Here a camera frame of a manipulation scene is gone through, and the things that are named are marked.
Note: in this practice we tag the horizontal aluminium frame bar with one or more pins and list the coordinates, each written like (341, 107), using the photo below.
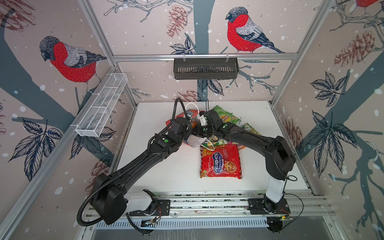
(154, 58)

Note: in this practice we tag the red snack bag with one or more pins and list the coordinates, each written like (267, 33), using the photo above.
(224, 161)

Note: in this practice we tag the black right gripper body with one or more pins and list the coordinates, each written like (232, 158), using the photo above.
(204, 131)

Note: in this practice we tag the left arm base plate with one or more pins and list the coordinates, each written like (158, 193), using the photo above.
(156, 209)

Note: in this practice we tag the green yellow candy packet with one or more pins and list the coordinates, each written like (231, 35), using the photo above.
(217, 142)
(249, 128)

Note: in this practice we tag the orange candy snack packet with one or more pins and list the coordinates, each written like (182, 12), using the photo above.
(239, 146)

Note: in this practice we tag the white wire mesh shelf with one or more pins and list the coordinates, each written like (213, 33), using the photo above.
(98, 114)

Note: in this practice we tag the red paper gift bag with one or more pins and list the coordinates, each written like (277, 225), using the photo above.
(191, 113)

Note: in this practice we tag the green chips bag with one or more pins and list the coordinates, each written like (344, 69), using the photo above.
(226, 116)

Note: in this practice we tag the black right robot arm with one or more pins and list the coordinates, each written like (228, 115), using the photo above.
(278, 155)

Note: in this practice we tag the black hanging basket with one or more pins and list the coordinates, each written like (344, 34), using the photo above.
(206, 69)

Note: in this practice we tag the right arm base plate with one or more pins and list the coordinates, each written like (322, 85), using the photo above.
(265, 206)

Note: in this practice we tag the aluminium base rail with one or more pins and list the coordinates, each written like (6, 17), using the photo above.
(190, 211)

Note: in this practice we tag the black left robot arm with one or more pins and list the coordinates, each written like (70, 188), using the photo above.
(110, 196)

